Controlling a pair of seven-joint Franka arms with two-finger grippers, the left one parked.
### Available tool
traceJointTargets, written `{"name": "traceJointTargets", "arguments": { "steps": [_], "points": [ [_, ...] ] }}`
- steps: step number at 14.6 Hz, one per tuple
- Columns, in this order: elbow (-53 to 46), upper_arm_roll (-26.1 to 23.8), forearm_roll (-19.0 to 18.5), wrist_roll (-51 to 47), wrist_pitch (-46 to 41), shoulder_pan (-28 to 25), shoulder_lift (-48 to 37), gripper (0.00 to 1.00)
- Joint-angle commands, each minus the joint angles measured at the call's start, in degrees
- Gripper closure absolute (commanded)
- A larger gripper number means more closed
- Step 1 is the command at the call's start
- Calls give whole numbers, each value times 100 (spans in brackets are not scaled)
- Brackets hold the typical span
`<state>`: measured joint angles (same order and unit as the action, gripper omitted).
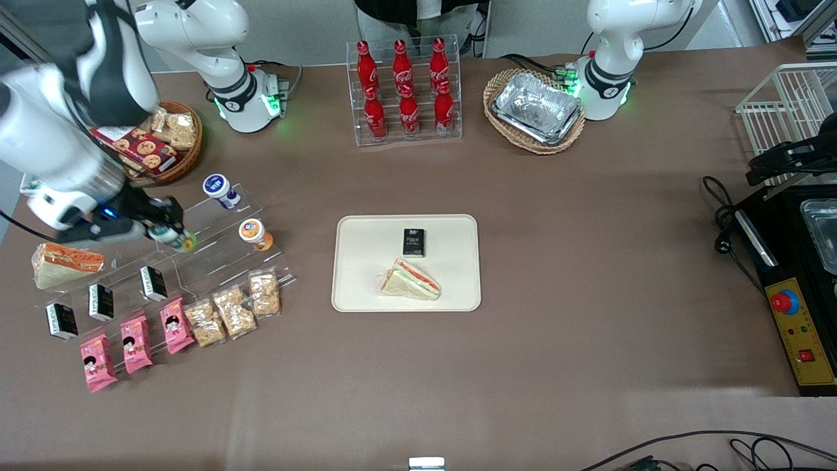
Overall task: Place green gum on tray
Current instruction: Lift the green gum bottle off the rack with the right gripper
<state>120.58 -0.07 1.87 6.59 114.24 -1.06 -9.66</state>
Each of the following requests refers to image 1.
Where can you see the silver foil tray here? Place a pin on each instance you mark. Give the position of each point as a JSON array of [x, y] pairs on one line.
[[536, 108]]

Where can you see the small white box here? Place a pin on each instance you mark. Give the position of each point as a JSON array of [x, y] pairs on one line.
[[426, 464]]

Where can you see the clear acrylic bottle rack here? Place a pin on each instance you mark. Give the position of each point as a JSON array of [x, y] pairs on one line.
[[422, 139]]

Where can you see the brown round wicker basket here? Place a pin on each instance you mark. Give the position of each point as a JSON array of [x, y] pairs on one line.
[[186, 160]]

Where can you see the pink snack pack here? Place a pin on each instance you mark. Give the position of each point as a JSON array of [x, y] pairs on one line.
[[177, 326], [98, 363], [136, 345]]

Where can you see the wrapped triangle sandwich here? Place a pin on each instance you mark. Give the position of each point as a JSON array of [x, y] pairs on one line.
[[410, 281], [65, 265]]

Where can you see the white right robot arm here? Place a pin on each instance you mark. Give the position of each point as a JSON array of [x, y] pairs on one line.
[[59, 131]]

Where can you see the red cola bottle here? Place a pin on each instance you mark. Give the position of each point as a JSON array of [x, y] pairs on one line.
[[367, 69], [375, 118], [402, 65], [439, 63], [444, 111], [409, 114]]

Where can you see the blue lid gum bottle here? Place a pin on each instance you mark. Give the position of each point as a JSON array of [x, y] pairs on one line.
[[221, 190]]

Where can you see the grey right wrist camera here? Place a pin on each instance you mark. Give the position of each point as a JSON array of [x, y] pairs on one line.
[[104, 233]]

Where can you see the red emergency stop button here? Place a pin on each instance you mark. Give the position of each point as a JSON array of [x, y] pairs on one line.
[[785, 301]]

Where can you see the black sealing machine yellow panel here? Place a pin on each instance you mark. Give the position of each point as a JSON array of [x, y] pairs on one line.
[[785, 261]]

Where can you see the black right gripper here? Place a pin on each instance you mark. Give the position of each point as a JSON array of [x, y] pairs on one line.
[[145, 208]]

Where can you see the green lid gum bottle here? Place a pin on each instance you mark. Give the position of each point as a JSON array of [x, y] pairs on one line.
[[182, 242]]

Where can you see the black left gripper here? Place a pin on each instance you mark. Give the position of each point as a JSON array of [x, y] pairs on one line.
[[777, 159]]

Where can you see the red cookie box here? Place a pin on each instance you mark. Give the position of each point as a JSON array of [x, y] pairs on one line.
[[147, 150]]

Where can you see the cream plastic tray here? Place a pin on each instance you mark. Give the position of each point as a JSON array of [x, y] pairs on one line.
[[366, 275]]

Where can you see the person in black clothes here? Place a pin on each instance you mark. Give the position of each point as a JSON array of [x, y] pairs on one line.
[[392, 10]]

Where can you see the clear acrylic stepped gum stand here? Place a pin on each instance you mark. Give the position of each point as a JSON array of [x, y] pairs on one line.
[[242, 265]]

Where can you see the clear nut brittle pack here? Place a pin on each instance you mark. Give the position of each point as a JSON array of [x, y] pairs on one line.
[[178, 129], [265, 293], [205, 323], [235, 313], [133, 167]]

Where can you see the grey connector box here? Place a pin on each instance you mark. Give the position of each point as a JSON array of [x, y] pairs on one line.
[[278, 84]]

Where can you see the orange gum bottle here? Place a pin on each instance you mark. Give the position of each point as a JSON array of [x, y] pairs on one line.
[[255, 233]]

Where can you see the black tissue pack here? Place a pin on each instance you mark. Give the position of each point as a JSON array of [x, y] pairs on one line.
[[153, 283], [62, 321], [101, 301], [414, 243]]

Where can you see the light oval wicker basket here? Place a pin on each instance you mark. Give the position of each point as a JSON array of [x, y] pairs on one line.
[[497, 121]]

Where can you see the clear acrylic stepped snack stand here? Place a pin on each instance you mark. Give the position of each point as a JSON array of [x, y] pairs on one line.
[[124, 271]]

